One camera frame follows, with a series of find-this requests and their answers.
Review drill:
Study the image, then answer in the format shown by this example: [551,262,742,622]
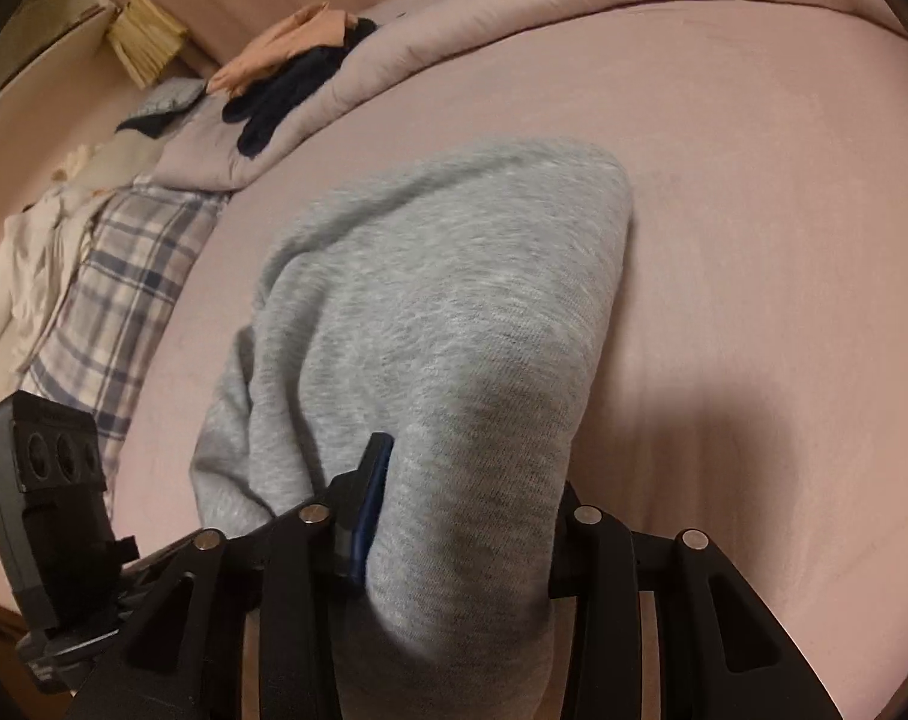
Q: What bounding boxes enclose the dark navy garment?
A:
[221,18,379,158]

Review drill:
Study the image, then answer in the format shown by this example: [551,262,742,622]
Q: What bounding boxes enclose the white cream clothes pile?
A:
[0,141,163,410]

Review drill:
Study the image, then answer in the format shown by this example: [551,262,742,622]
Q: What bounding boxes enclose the grey New York sweatshirt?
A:
[190,140,633,718]

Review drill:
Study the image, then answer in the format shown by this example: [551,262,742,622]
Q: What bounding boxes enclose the blue plaid pillow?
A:
[21,182,230,502]

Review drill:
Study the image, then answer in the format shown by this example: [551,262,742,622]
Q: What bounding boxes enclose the pink bed sheet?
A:
[115,0,908,718]

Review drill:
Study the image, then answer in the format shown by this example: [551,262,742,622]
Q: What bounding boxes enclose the yellow cloth on shelf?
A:
[106,0,188,89]

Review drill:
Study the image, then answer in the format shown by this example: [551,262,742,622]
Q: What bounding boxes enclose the striped grey folded cloth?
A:
[117,76,206,140]

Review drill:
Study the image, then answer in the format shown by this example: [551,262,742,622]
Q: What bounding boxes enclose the peach pink garment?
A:
[206,2,359,98]

